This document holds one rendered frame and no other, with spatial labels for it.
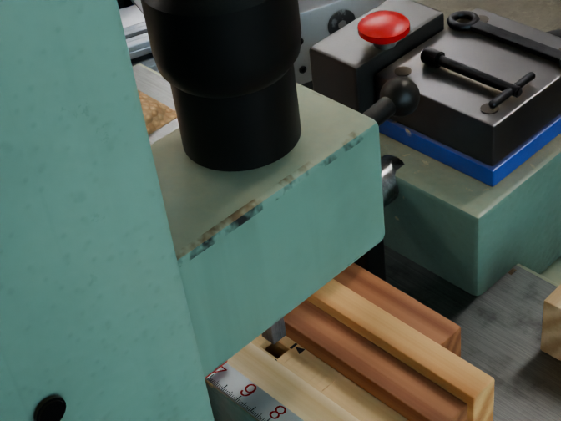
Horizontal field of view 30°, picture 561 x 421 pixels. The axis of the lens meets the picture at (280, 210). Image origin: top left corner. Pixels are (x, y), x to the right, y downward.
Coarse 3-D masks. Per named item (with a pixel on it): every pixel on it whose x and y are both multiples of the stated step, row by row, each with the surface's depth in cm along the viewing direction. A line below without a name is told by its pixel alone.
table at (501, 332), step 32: (160, 96) 80; (160, 128) 76; (416, 288) 61; (448, 288) 61; (512, 288) 60; (544, 288) 60; (480, 320) 59; (512, 320) 58; (480, 352) 57; (512, 352) 57; (512, 384) 55; (544, 384) 55; (512, 416) 53; (544, 416) 53
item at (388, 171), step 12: (384, 156) 61; (384, 168) 60; (396, 168) 60; (384, 180) 60; (384, 192) 59; (396, 192) 60; (384, 204) 60; (372, 252) 55; (384, 252) 56; (360, 264) 55; (372, 264) 55; (384, 264) 56; (384, 276) 57
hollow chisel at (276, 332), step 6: (282, 318) 52; (276, 324) 52; (282, 324) 52; (270, 330) 51; (276, 330) 52; (282, 330) 52; (264, 336) 52; (270, 336) 52; (276, 336) 52; (282, 336) 52
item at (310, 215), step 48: (336, 144) 44; (192, 192) 43; (240, 192) 42; (288, 192) 43; (336, 192) 45; (192, 240) 40; (240, 240) 42; (288, 240) 44; (336, 240) 47; (192, 288) 41; (240, 288) 43; (288, 288) 46; (240, 336) 45
